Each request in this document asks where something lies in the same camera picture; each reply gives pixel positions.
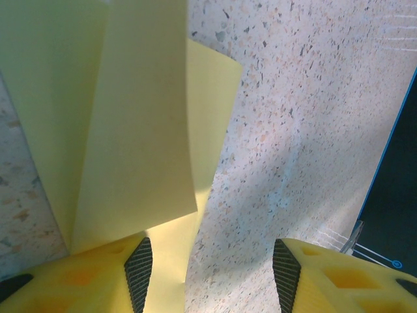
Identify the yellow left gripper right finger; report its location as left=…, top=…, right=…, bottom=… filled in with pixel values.
left=272, top=237, right=417, bottom=313

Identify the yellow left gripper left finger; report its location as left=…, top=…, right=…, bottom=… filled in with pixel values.
left=0, top=236, right=153, bottom=313

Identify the yellow paper sheet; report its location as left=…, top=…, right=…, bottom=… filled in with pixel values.
left=0, top=0, right=244, bottom=313

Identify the blue printed side panel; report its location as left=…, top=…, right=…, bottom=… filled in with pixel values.
left=356, top=65, right=417, bottom=281

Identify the aluminium frame post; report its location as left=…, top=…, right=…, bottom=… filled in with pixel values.
left=340, top=220, right=365, bottom=255

